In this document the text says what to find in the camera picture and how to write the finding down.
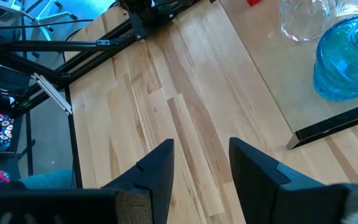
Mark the white frame bracket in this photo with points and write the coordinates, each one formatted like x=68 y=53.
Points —
x=53 y=93

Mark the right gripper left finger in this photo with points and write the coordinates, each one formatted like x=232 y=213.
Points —
x=154 y=193

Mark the blue bulbous glass vase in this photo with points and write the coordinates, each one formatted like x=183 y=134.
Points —
x=343 y=71

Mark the white office chair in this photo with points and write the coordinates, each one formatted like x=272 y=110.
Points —
x=51 y=15

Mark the wooden shelf with black frame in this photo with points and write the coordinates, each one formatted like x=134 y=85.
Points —
x=275 y=77

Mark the clear round ribbed vase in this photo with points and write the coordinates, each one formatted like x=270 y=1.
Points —
x=306 y=21

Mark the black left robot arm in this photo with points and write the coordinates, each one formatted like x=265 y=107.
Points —
x=154 y=9

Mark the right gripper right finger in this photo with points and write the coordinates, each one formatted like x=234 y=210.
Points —
x=275 y=199

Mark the red square ribbed vase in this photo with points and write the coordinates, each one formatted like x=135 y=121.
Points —
x=254 y=2

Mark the person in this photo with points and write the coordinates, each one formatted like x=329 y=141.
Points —
x=48 y=180

